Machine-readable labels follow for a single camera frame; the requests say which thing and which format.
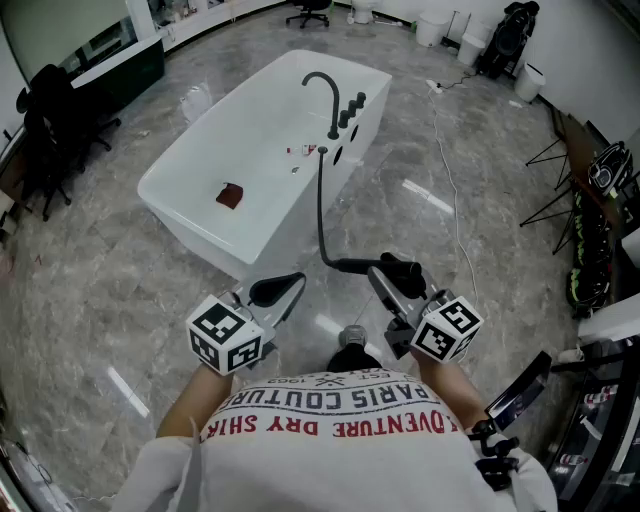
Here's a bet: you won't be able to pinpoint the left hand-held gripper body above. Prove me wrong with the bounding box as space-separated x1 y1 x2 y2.
185 279 307 376

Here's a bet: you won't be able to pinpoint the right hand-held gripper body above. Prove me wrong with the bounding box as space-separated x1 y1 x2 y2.
368 266 485 364

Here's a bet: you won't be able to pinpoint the black shower hose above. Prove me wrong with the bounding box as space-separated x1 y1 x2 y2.
316 148 346 271

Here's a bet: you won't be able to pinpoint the person's left forearm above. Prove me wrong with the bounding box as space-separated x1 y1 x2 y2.
156 362 236 439

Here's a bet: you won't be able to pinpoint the person's right forearm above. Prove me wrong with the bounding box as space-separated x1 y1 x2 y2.
414 357 489 431

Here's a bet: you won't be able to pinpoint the white bathtub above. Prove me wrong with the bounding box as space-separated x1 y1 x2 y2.
137 48 393 281

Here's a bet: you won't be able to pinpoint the grey shoe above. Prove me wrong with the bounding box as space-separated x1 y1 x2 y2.
338 324 369 349

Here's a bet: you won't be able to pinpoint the red cloth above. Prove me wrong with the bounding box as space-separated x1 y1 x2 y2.
215 182 245 210

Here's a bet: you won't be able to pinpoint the black mounted screen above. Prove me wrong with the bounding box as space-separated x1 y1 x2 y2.
484 351 553 434

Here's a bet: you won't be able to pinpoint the row of black green bags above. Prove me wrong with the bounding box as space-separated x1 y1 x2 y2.
567 189 617 320

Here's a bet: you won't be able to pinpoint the white desk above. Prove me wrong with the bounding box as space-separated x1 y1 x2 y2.
577 294 640 346

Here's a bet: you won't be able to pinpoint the black gooseneck faucet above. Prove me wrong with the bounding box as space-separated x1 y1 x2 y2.
301 72 342 140

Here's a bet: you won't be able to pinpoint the white printed t-shirt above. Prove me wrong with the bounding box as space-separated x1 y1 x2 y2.
197 369 481 512

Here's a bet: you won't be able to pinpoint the black metal table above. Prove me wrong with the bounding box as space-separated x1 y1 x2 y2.
547 339 640 512

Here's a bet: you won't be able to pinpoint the wooden table hairpin legs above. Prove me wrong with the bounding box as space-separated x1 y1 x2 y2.
519 107 640 256

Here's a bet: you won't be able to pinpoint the white waste bin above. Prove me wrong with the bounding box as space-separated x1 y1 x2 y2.
416 10 451 49
458 32 489 66
514 62 546 104

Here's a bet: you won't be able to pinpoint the black white backpack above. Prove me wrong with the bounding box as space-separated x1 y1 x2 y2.
588 141 634 197

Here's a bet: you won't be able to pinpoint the black office chair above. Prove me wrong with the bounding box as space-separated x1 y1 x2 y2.
14 149 74 222
22 63 121 174
285 0 331 29

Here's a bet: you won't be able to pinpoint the green front counter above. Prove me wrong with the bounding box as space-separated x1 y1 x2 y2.
72 37 166 111

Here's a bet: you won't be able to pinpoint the white window ledge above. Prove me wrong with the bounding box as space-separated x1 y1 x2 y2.
124 0 286 51

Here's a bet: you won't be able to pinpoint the white power cable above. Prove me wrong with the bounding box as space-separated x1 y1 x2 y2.
429 92 480 307

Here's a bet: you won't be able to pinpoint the black clamp mount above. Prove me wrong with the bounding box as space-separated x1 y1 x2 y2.
467 419 521 494

